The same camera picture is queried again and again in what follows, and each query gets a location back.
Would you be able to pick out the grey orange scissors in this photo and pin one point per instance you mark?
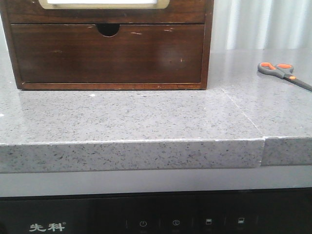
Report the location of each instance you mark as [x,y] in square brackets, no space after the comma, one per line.
[282,71]

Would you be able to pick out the black appliance control panel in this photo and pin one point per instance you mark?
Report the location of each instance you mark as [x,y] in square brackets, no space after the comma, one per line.
[268,211]

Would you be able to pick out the dark wooden drawer cabinet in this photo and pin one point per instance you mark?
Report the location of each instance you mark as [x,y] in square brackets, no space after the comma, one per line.
[109,30]

